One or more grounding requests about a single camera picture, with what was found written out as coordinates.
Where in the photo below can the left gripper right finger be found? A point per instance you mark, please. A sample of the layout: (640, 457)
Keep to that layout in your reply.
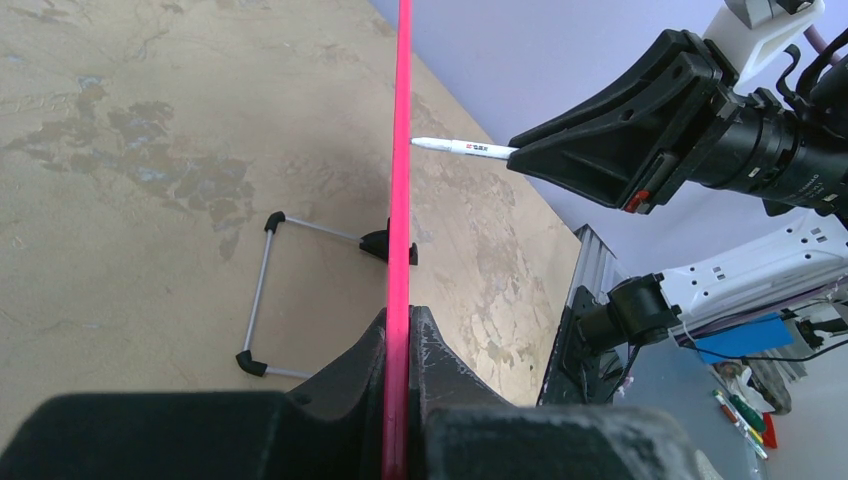
(461, 429)

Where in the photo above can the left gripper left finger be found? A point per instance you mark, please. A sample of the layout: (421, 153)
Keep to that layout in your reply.
(329, 427)

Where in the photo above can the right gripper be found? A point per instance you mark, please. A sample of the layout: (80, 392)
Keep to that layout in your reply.
(636, 142)

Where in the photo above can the red-framed whiteboard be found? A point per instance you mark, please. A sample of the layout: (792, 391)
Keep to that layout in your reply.
(514, 64)

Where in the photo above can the white marker pen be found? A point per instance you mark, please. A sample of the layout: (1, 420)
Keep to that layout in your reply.
(462, 147)

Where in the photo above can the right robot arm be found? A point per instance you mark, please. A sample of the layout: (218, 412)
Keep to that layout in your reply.
(776, 160)

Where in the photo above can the blue box off table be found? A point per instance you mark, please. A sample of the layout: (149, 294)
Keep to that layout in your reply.
(755, 337)

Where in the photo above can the green screwdriver off table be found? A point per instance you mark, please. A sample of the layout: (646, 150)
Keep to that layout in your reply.
(751, 416)

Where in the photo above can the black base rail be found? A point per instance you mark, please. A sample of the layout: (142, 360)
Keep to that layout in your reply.
(576, 372)

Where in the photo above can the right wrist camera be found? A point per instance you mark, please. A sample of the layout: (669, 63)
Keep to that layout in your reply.
(752, 33)

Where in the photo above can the whiteboard wire stand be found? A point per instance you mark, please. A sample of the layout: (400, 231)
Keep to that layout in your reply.
(317, 289)

